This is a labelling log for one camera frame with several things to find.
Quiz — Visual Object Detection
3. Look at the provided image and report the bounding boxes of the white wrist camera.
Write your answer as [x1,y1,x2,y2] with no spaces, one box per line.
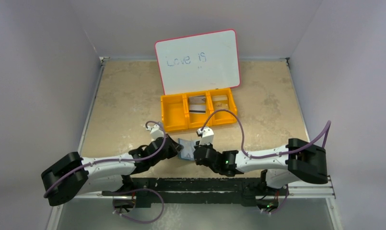
[146,125,165,140]
[197,126,214,146]

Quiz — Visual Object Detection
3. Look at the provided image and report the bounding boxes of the white VIP card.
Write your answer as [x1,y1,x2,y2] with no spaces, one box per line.
[188,104,206,114]

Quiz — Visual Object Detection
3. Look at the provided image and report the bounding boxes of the cards in right bin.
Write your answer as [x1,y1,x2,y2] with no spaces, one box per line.
[211,95,229,110]

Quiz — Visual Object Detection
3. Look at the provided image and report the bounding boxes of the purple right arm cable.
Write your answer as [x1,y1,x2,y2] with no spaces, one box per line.
[199,109,332,160]

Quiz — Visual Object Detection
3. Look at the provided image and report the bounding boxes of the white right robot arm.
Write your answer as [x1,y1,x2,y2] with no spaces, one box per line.
[193,138,328,189]

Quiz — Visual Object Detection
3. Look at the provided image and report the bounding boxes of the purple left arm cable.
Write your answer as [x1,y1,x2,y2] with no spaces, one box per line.
[43,120,167,199]

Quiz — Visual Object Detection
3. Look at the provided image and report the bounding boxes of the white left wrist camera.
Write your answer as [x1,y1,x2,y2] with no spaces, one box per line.
[146,125,165,140]

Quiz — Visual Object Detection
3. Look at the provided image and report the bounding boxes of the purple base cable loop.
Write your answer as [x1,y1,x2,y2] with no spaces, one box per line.
[112,188,165,224]

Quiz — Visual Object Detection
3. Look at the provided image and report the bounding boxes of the pink framed whiteboard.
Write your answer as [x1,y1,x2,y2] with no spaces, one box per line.
[154,29,241,95]

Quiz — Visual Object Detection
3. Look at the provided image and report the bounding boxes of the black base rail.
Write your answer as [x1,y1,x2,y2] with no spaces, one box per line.
[102,176,288,209]

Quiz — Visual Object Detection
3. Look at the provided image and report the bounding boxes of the yellow middle bin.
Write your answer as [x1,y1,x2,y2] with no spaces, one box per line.
[185,91,214,128]

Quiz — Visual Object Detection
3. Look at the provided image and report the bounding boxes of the yellow bin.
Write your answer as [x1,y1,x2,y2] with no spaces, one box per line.
[185,91,214,128]
[208,88,237,126]
[161,94,188,132]

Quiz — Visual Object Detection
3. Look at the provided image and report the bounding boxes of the yellow left bin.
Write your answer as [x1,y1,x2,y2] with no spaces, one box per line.
[161,94,188,132]

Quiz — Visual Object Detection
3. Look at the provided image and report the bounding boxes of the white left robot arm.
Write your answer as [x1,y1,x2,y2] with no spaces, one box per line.
[41,135,184,206]

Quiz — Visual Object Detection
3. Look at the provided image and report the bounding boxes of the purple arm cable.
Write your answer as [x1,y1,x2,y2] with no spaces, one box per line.
[43,120,167,199]
[199,109,332,160]

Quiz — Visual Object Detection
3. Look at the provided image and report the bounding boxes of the blue leather card holder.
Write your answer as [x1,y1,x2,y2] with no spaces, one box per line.
[177,138,199,161]

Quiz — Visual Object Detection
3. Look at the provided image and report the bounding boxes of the yellow right bin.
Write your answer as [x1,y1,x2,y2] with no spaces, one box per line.
[208,88,237,126]

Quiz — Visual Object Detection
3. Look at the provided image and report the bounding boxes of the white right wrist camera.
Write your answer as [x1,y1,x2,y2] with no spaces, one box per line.
[197,126,214,146]

